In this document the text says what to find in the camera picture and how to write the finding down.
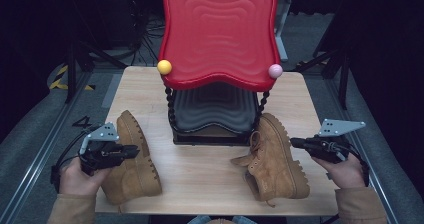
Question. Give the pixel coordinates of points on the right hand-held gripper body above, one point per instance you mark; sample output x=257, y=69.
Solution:
x=328, y=149

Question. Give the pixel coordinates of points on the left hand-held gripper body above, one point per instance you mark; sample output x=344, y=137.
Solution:
x=100, y=157

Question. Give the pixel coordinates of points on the tan suede boot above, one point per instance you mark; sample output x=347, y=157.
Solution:
x=133, y=180
x=273, y=157

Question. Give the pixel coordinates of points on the red and black shoe rack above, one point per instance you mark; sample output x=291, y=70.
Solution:
x=220, y=34

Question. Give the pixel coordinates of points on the person's right hand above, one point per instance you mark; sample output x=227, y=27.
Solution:
x=348, y=174

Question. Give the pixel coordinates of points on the person's left hand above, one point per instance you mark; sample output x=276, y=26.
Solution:
x=78, y=182

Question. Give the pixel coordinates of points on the black tripod stand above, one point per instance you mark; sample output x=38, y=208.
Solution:
x=71, y=70
x=344, y=77

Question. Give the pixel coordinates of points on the pink ball knob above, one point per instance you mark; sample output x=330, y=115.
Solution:
x=275, y=71

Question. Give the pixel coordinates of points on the yellow and black floor tape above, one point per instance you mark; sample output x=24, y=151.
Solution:
x=56, y=83

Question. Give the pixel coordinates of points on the yellow ball knob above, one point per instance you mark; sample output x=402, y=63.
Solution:
x=164, y=67

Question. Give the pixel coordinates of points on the person's legs in jeans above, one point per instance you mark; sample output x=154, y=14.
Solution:
x=200, y=220

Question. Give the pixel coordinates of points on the metal floor rail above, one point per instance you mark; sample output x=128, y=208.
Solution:
x=36, y=160
x=376, y=180

